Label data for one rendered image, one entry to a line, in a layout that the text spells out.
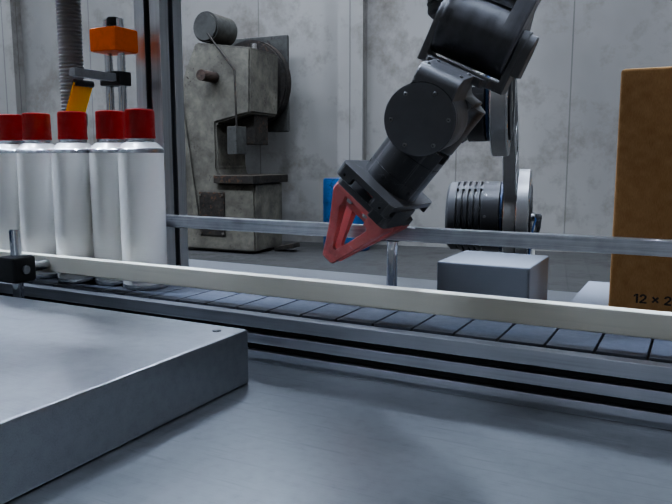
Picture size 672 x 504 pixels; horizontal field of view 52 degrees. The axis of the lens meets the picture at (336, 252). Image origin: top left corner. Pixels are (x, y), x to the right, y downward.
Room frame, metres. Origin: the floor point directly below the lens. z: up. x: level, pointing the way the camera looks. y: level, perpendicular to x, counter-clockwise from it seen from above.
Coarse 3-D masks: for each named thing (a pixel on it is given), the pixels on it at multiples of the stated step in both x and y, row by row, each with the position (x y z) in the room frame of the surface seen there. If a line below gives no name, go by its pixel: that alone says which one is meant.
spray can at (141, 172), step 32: (128, 128) 0.78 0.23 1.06; (128, 160) 0.77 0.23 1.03; (160, 160) 0.79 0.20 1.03; (128, 192) 0.77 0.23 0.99; (160, 192) 0.79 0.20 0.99; (128, 224) 0.77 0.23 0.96; (160, 224) 0.79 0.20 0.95; (128, 256) 0.77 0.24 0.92; (160, 256) 0.78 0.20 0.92; (128, 288) 0.78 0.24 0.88; (160, 288) 0.78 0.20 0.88
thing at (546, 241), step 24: (168, 216) 0.82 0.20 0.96; (192, 216) 0.81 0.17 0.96; (408, 240) 0.68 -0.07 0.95; (432, 240) 0.67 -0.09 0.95; (456, 240) 0.66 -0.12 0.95; (480, 240) 0.64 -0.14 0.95; (504, 240) 0.63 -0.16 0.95; (528, 240) 0.62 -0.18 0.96; (552, 240) 0.61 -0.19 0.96; (576, 240) 0.60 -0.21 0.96; (600, 240) 0.60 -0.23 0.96; (624, 240) 0.59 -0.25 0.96; (648, 240) 0.58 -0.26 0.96
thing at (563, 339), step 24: (72, 288) 0.80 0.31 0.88; (96, 288) 0.79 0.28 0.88; (120, 288) 0.79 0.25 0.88; (168, 288) 0.79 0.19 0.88; (192, 288) 0.79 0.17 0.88; (264, 312) 0.67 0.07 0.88; (288, 312) 0.66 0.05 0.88; (312, 312) 0.66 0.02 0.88; (336, 312) 0.66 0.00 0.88; (360, 312) 0.66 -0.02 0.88; (384, 312) 0.66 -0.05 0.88; (408, 312) 0.66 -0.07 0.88; (456, 336) 0.58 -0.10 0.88; (480, 336) 0.57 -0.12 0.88; (504, 336) 0.57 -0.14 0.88; (528, 336) 0.57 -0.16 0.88; (552, 336) 0.58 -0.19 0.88; (576, 336) 0.57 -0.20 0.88; (600, 336) 0.57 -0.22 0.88; (624, 336) 0.57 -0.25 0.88; (648, 360) 0.52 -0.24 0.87
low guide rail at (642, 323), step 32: (0, 256) 0.85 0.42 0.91; (64, 256) 0.80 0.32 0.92; (224, 288) 0.69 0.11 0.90; (256, 288) 0.67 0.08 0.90; (288, 288) 0.65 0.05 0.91; (320, 288) 0.64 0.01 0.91; (352, 288) 0.62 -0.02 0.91; (384, 288) 0.61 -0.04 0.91; (416, 288) 0.60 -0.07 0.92; (512, 320) 0.55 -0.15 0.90; (544, 320) 0.54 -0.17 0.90; (576, 320) 0.53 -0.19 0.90; (608, 320) 0.52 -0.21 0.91; (640, 320) 0.51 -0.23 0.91
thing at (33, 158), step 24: (24, 120) 0.86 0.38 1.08; (48, 120) 0.87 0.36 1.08; (24, 144) 0.85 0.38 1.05; (48, 144) 0.86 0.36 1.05; (24, 168) 0.85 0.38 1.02; (48, 168) 0.85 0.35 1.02; (24, 192) 0.85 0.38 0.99; (48, 192) 0.85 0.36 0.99; (24, 216) 0.85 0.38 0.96; (48, 216) 0.85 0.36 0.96; (24, 240) 0.85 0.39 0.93; (48, 240) 0.85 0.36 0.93
